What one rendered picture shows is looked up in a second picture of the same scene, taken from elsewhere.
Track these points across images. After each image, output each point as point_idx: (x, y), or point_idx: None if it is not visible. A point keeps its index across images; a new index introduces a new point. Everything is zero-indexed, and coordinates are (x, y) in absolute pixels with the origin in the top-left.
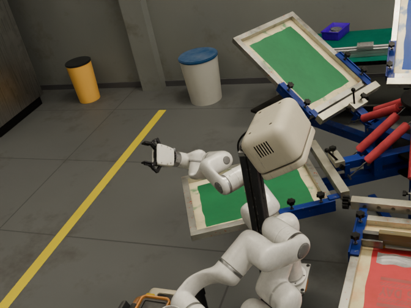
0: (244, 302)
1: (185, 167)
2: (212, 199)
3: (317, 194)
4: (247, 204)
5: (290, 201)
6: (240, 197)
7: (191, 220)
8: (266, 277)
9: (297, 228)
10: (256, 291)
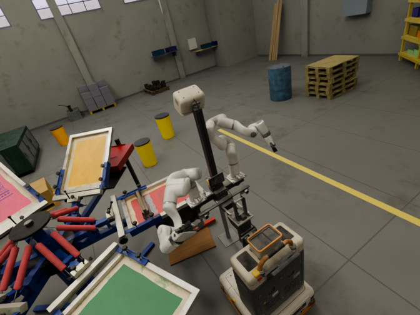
0: (231, 150)
1: None
2: None
3: (125, 247)
4: (192, 170)
5: (138, 253)
6: (137, 310)
7: (185, 308)
8: (221, 138)
9: None
10: (226, 144)
